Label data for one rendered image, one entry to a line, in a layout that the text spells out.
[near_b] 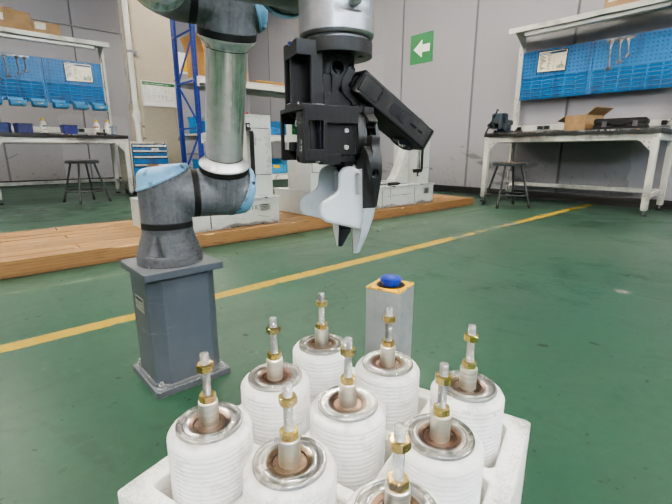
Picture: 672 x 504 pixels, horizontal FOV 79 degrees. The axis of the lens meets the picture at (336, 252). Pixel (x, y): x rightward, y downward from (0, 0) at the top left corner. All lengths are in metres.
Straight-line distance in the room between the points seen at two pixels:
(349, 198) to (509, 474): 0.39
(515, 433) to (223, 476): 0.39
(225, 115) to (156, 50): 6.14
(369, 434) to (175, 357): 0.65
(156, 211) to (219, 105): 0.27
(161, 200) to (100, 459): 0.53
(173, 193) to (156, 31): 6.20
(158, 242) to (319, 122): 0.68
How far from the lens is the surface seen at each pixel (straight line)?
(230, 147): 0.98
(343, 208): 0.42
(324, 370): 0.66
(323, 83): 0.44
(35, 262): 2.38
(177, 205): 1.01
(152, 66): 7.01
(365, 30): 0.44
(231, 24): 0.90
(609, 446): 1.04
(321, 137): 0.42
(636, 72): 5.28
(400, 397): 0.62
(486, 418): 0.58
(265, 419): 0.59
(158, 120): 6.93
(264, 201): 2.84
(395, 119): 0.46
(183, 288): 1.02
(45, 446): 1.05
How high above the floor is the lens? 0.56
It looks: 14 degrees down
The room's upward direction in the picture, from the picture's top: straight up
